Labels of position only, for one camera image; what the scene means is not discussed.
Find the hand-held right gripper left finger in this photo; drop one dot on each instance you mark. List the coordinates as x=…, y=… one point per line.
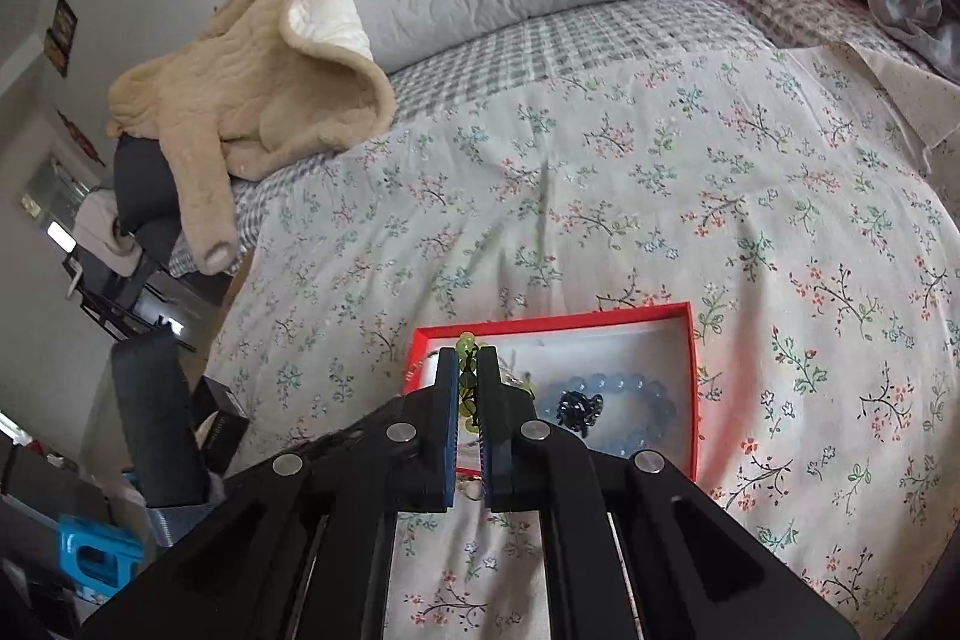
x=452, y=460

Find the small dark wall poster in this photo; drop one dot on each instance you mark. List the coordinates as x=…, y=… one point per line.
x=61, y=36

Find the blue plastic object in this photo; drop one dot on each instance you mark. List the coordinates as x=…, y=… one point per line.
x=94, y=557

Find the grey checked bed sheet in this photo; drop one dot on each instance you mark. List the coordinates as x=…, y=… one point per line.
x=570, y=29

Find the dark garment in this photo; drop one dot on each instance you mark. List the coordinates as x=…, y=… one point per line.
x=142, y=183

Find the small black box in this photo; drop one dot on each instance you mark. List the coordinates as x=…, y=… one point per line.
x=221, y=419

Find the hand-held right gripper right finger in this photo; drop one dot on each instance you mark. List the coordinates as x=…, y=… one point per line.
x=488, y=460

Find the white cloth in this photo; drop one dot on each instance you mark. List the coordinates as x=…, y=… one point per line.
x=105, y=224

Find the red jewelry box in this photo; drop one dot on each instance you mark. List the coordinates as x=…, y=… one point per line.
x=645, y=344

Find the beige fleece jacket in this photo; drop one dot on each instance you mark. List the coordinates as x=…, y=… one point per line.
x=247, y=85

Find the black ribbed box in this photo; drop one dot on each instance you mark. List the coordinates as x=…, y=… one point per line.
x=157, y=422

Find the red wall decoration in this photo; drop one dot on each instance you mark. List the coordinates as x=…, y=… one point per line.
x=79, y=136

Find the floral bed sheet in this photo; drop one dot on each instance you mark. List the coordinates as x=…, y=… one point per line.
x=600, y=197

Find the black chair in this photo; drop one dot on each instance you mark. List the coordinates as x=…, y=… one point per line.
x=112, y=299

